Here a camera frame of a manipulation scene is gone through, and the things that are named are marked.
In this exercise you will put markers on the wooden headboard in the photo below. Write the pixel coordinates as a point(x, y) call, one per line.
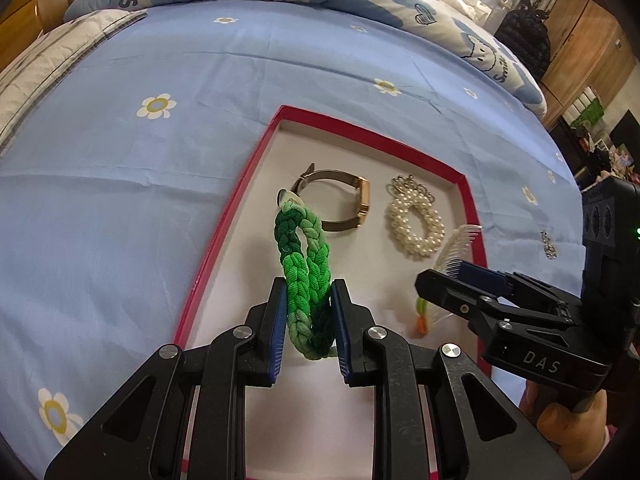
point(20, 20)

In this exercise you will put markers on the red jewelry box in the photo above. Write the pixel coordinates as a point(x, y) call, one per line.
point(350, 160)

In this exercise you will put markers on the gold wrist watch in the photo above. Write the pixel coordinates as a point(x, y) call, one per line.
point(362, 200)

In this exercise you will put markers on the pearl hair scrunchie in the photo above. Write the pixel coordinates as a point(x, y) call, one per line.
point(400, 220)

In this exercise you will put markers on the white crumpled cloth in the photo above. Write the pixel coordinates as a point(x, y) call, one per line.
point(465, 0)

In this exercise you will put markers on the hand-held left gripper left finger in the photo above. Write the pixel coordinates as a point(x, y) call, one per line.
point(277, 330)

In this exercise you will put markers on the clear plastic hair comb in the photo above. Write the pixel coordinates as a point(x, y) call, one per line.
point(457, 245)

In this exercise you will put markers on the person's right hand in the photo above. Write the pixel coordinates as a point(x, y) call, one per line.
point(575, 435)

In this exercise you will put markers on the rhinestone brooch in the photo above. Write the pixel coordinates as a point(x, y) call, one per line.
point(548, 246)

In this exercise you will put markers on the cluttered dark side table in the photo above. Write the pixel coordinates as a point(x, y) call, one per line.
point(585, 135)

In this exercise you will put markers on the black puffer jacket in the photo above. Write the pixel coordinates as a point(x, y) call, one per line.
point(525, 40)

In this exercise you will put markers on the wooden wardrobe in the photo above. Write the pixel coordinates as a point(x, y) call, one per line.
point(585, 45)

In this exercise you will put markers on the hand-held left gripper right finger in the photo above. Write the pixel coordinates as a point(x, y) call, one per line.
point(342, 330)

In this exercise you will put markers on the grey striped pillow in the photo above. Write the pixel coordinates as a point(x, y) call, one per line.
point(50, 60)

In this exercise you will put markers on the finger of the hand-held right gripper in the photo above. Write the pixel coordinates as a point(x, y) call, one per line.
point(440, 290)
point(485, 277)

